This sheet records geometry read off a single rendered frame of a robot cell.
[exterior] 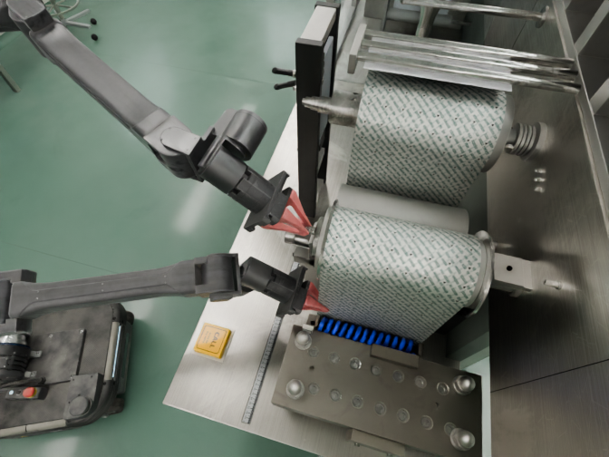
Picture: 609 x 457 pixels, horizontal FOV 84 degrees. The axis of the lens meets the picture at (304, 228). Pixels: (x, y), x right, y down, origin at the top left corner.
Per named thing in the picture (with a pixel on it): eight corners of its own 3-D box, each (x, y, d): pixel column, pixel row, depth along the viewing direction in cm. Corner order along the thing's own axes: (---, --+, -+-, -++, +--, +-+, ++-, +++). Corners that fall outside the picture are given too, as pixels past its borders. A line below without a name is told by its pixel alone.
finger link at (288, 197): (289, 254, 60) (246, 226, 56) (301, 221, 64) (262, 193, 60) (314, 247, 55) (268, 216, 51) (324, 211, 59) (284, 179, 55)
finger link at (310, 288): (314, 331, 73) (277, 315, 70) (323, 301, 77) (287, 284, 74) (332, 327, 68) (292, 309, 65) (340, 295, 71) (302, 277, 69)
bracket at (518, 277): (488, 256, 56) (494, 250, 55) (526, 265, 55) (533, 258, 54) (489, 283, 54) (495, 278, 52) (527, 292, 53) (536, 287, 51)
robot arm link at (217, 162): (188, 174, 52) (199, 166, 47) (210, 140, 54) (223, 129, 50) (226, 200, 55) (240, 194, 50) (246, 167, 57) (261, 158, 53)
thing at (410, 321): (316, 313, 78) (320, 279, 62) (421, 341, 74) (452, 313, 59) (316, 315, 77) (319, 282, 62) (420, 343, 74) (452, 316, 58)
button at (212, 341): (207, 325, 88) (204, 321, 86) (232, 332, 87) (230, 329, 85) (195, 352, 84) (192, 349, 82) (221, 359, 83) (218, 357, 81)
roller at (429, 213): (339, 205, 81) (343, 171, 71) (448, 228, 78) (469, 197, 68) (327, 247, 75) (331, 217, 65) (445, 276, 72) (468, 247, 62)
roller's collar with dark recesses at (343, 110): (333, 109, 72) (336, 82, 66) (362, 114, 71) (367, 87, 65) (327, 130, 68) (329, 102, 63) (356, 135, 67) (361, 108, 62)
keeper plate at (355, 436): (346, 430, 74) (352, 428, 65) (392, 444, 73) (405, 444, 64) (344, 442, 73) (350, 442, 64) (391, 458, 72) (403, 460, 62)
